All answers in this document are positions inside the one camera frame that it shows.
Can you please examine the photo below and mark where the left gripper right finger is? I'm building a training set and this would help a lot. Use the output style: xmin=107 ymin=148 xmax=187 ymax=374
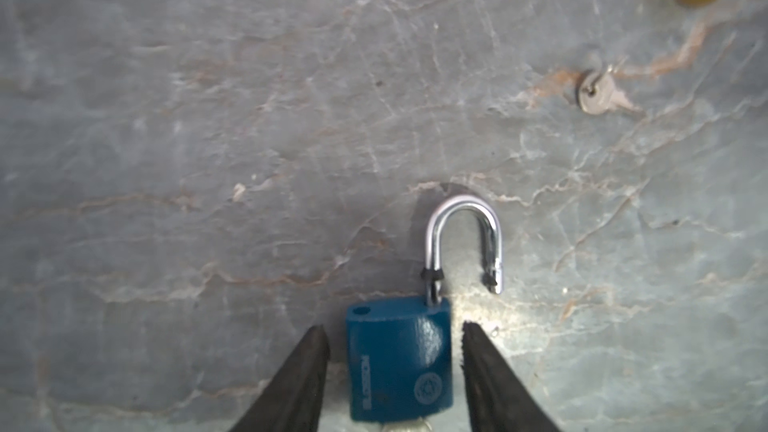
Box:
xmin=462 ymin=321 xmax=559 ymax=432

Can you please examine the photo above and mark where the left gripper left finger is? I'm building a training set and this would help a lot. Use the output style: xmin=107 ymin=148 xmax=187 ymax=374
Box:
xmin=232 ymin=325 xmax=330 ymax=432

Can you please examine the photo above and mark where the blue padlock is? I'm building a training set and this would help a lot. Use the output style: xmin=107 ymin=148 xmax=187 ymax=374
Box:
xmin=346 ymin=195 xmax=504 ymax=424

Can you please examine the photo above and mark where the small silver key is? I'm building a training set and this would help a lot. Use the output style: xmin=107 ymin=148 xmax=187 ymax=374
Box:
xmin=576 ymin=67 xmax=640 ymax=116

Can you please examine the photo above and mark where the silver key for blue padlock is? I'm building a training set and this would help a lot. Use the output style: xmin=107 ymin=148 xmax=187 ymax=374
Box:
xmin=381 ymin=418 xmax=433 ymax=432

